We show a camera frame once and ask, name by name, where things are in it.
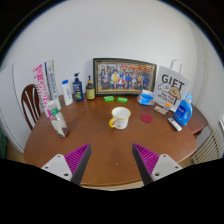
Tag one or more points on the amber pump bottle yellow label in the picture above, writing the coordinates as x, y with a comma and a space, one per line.
90, 91

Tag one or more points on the puzzle cube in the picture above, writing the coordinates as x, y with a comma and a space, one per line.
167, 107

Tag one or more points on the dark blue pump bottle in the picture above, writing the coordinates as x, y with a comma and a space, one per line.
78, 90

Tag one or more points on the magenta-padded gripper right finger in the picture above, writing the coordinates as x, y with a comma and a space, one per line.
148, 160

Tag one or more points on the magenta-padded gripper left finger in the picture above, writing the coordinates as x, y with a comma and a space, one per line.
75, 160

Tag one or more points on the white bottle with blue cap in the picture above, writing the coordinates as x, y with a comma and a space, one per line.
68, 93

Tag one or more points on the flat round red coaster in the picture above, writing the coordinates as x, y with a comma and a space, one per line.
146, 118

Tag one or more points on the blue detergent bottle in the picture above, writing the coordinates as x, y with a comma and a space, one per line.
183, 112

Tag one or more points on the blue tissue pack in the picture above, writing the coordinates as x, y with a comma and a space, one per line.
145, 98

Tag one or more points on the framed group photo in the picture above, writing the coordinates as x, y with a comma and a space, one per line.
124, 76

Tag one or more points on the brown wooden chair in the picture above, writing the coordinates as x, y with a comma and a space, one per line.
28, 100

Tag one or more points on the clear green-labelled drink bottle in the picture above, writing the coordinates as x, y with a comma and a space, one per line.
59, 124

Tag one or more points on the white remote control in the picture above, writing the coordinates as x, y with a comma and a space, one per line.
174, 124

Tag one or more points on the white flat panel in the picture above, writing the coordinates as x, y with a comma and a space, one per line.
10, 106

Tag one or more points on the pink shuttlecock tube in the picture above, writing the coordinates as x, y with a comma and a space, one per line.
41, 87

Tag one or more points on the green soap pack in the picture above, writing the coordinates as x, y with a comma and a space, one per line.
122, 99
109, 98

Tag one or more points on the white paper gift bag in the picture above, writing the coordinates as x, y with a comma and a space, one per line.
171, 87

